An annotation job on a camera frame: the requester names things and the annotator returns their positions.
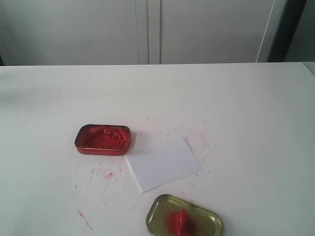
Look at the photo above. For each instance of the gold tin lid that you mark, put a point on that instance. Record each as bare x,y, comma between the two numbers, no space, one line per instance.
160,220

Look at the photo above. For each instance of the red stamp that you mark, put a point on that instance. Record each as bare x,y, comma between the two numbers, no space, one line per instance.
180,223

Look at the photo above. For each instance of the white cabinet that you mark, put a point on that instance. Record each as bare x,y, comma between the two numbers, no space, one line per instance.
88,32

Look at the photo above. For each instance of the red ink paste tin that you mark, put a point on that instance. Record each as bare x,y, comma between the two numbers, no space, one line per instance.
101,139

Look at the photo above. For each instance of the white paper sheet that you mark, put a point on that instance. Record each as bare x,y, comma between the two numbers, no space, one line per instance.
159,164

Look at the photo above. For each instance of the dark vertical post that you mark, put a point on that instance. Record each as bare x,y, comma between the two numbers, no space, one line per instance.
286,29

